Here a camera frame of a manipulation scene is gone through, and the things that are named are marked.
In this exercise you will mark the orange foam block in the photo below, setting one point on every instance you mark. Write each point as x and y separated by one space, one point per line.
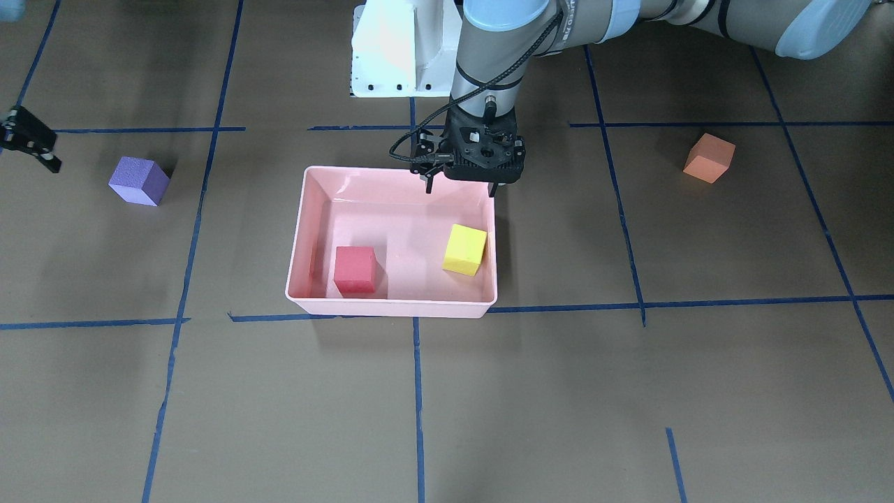
709 158

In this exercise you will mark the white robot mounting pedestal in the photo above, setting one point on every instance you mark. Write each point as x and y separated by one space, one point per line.
404 48

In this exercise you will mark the yellow foam block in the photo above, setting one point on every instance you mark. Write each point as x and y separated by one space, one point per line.
464 251

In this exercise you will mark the red foam block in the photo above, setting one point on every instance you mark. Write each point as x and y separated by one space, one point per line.
355 269

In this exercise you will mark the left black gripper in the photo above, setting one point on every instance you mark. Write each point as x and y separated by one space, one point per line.
431 156

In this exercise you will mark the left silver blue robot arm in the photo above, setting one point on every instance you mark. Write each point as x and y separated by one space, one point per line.
499 38

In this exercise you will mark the pink plastic bin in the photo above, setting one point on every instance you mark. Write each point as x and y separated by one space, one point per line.
408 228

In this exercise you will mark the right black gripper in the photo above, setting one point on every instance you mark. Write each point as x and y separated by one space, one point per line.
25 135

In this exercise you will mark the purple foam block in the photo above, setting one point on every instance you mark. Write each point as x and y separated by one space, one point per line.
139 181

